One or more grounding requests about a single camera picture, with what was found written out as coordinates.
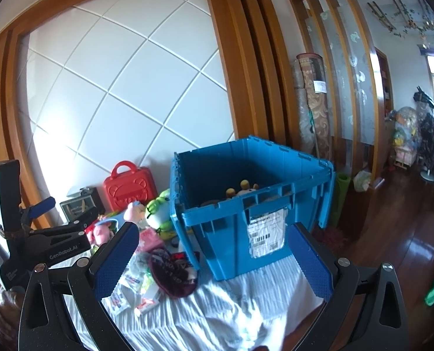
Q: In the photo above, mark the pink tissue packet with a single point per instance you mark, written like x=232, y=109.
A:
x=149, y=237

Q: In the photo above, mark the wooden partition screen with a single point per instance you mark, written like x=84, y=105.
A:
x=298, y=18

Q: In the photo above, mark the small pink pig plush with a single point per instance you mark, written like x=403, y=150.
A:
x=134, y=212

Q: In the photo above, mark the red patterned rolled carpet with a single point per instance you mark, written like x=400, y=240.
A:
x=317, y=117

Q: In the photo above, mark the white printed sachet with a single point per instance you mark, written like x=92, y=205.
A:
x=123, y=289

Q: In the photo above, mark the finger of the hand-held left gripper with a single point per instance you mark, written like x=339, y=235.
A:
x=43, y=204
x=83, y=216

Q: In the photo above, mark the green rolled mat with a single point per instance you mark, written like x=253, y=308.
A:
x=339, y=197

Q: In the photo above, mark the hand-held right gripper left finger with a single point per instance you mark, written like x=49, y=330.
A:
x=118, y=259

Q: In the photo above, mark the black metal box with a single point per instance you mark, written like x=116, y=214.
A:
x=78, y=204

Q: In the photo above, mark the red toy suitcase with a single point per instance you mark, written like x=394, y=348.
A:
x=129, y=190

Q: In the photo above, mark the dark hanging clothes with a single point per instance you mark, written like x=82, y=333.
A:
x=425, y=124

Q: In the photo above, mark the yellow brown plush toy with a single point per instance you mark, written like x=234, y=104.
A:
x=244, y=186

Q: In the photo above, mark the small red white box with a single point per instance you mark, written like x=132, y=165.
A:
x=147, y=301

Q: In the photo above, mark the blue plastic crate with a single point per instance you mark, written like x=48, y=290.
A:
x=231, y=248

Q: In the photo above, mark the white plastic bag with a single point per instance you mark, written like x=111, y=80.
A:
x=361, y=181

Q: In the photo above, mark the colourful bag of toys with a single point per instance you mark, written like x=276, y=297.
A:
x=405, y=128

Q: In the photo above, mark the blue three-armed boomerang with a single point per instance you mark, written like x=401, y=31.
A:
x=110, y=221

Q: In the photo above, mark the ceiling hanging decoration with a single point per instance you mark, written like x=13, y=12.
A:
x=403, y=18

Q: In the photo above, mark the pink pig plush red dress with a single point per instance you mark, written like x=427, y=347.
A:
x=101, y=232

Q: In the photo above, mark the green frog plush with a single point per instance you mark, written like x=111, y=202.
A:
x=158, y=208

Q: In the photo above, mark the dark red cloth pouch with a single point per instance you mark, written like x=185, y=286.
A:
x=169, y=274

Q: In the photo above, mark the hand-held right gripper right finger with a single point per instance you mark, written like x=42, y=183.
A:
x=308, y=263

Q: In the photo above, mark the wooden sliding door frame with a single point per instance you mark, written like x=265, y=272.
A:
x=238, y=44

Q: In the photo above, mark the grey rolled carpet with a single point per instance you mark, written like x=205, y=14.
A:
x=299, y=117

